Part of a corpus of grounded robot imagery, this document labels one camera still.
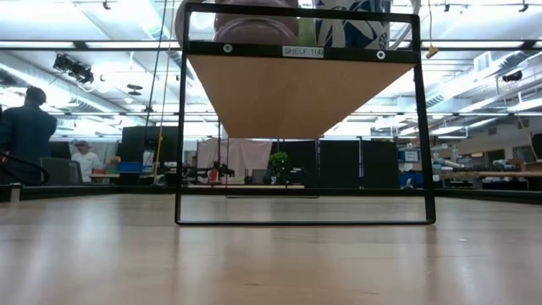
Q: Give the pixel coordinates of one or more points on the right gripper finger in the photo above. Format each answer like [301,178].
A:
[402,38]

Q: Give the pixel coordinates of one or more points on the blue white floral mug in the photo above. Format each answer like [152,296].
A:
[351,31]

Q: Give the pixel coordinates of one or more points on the black background robot arm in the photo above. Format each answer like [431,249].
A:
[222,171]

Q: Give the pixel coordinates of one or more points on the white shelf label sticker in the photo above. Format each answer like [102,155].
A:
[303,51]

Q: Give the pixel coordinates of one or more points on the black ceiling spotlight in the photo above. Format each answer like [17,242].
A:
[512,76]
[74,70]

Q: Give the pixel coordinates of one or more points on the blue white box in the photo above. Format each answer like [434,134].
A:
[408,154]

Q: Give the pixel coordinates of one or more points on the black metal shelf wooden board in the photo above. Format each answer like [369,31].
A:
[296,97]

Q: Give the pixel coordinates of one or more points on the black partition panels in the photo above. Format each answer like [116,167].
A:
[339,163]

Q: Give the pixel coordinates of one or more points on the blue storage bin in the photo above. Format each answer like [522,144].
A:
[410,179]

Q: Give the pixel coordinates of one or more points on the wooden workbench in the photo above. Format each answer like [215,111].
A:
[491,174]

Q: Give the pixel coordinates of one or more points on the green potted plant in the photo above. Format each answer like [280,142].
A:
[279,163]

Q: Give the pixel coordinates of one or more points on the white hanging cloth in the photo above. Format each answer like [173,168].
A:
[245,154]

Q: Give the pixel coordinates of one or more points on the small grey monitor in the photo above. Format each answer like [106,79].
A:
[261,176]

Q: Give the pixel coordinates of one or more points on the small red object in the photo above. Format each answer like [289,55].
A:
[213,175]

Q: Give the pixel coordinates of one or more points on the round ceiling disc fixture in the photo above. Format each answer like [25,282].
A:
[134,87]

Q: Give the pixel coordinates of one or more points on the large black screen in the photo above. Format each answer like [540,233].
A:
[135,144]

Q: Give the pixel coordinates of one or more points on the person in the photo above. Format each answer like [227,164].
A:
[86,161]
[27,131]

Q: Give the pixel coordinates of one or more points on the grey office chair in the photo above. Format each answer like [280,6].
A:
[61,171]

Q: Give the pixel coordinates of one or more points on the small white post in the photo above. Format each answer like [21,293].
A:
[14,192]

